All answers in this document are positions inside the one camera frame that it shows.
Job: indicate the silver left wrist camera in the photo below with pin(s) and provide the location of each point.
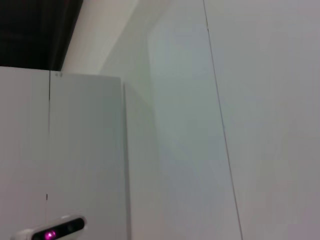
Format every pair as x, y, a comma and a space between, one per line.
57, 231

